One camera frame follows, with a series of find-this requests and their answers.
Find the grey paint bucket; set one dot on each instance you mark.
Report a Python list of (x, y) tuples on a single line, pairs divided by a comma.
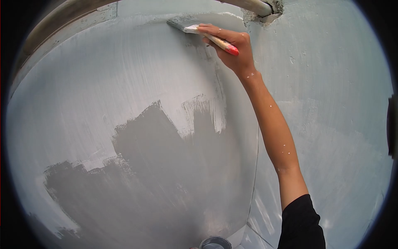
[(215, 243)]

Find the person's right thumb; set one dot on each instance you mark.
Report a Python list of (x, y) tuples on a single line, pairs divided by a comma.
[(210, 43)]

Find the person's right hand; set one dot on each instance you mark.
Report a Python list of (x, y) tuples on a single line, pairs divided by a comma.
[(238, 57)]

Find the person's right index finger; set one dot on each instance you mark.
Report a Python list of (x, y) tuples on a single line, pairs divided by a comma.
[(217, 30)]

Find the person's body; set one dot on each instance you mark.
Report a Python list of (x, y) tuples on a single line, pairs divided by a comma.
[(300, 221)]

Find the wooden frame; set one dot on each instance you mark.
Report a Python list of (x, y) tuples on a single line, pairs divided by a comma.
[(59, 28)]

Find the wooden paintbrush with red tip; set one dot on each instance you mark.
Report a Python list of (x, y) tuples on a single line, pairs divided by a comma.
[(190, 29)]

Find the pale pipe through wall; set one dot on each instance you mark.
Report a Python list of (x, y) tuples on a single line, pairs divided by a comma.
[(248, 4)]

